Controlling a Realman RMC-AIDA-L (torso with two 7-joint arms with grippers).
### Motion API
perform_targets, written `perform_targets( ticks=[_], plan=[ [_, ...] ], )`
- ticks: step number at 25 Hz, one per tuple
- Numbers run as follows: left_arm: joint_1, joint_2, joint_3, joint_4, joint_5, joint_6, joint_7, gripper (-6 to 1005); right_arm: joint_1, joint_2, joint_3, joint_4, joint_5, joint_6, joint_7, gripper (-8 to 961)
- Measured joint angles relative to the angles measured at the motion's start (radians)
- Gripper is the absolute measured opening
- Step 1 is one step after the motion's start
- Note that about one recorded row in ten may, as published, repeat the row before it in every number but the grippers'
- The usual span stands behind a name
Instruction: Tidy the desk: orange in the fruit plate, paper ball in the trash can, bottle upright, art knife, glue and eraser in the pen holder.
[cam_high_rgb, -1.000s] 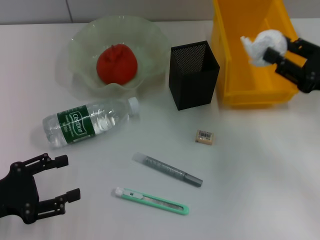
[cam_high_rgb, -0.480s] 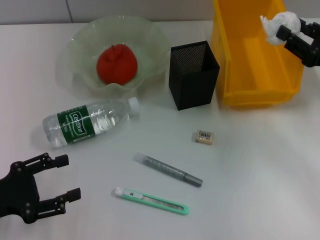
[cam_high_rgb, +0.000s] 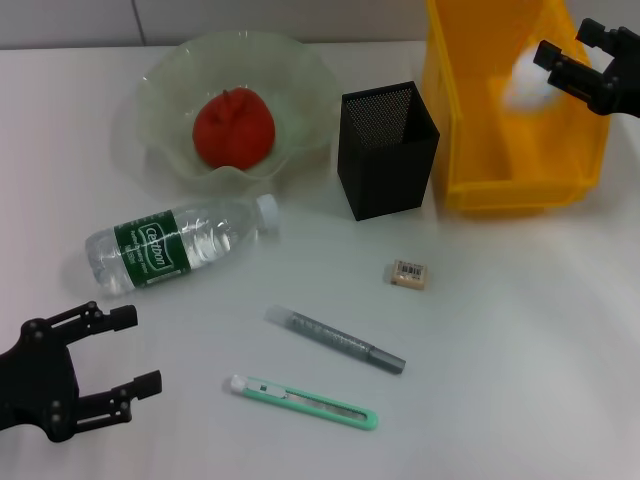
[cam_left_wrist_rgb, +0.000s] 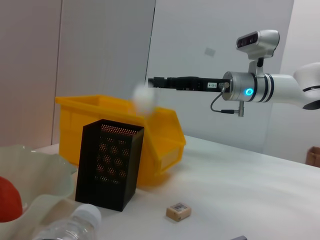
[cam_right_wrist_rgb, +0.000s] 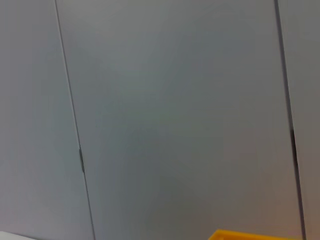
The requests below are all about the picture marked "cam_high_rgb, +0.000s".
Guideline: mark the orange toy fruit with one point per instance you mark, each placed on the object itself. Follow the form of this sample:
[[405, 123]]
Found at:
[[235, 135]]

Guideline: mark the green glass fruit plate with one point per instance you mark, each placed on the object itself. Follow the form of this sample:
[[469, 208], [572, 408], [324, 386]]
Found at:
[[300, 90]]

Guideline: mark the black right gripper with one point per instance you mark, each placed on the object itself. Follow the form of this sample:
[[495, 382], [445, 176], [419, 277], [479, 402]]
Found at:
[[627, 95]]

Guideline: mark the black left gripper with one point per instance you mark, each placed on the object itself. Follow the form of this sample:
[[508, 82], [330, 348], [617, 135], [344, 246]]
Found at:
[[35, 385]]

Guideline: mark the white paper ball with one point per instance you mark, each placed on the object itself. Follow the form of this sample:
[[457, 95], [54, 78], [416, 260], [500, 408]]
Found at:
[[525, 85]]

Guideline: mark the clear green-label water bottle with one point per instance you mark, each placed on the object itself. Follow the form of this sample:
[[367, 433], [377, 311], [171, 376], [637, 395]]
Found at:
[[200, 240]]

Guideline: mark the green utility knife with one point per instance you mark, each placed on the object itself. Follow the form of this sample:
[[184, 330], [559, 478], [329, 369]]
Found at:
[[300, 400]]

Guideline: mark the black mesh pen holder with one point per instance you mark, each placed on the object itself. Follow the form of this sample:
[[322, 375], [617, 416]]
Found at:
[[385, 175]]

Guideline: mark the beige eraser with barcode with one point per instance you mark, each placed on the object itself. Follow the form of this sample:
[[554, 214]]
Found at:
[[409, 272]]

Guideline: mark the grey marker pen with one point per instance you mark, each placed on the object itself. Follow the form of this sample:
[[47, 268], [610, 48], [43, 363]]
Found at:
[[330, 337]]

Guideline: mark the yellow plastic bin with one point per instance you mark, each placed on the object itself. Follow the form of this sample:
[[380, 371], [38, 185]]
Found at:
[[475, 125]]

